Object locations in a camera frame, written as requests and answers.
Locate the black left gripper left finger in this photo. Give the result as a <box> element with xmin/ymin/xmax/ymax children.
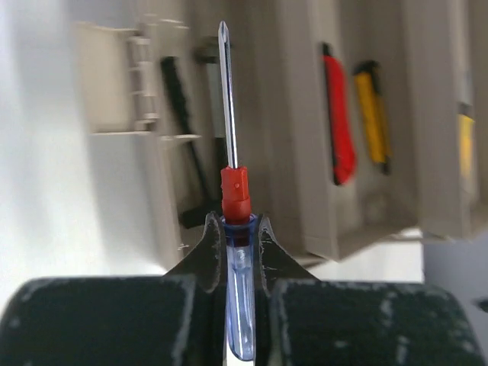
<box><xmin>1</xmin><ymin>213</ymin><xmax>227</xmax><ymax>365</ymax></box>

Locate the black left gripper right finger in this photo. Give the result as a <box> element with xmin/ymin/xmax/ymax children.
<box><xmin>252</xmin><ymin>215</ymin><xmax>486</xmax><ymax>365</ymax></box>

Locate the black T-handle wrench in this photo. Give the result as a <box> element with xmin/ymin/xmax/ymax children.
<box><xmin>159</xmin><ymin>56</ymin><xmax>222</xmax><ymax>229</ymax></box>

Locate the red handled tool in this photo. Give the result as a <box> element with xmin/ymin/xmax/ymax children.
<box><xmin>322</xmin><ymin>43</ymin><xmax>357</xmax><ymax>186</ymax></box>

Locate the translucent brown plastic toolbox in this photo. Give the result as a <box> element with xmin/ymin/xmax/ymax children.
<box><xmin>73</xmin><ymin>1</ymin><xmax>487</xmax><ymax>267</ymax></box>

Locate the yellow black handled tool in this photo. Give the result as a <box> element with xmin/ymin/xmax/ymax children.
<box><xmin>457</xmin><ymin>102</ymin><xmax>474</xmax><ymax>180</ymax></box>

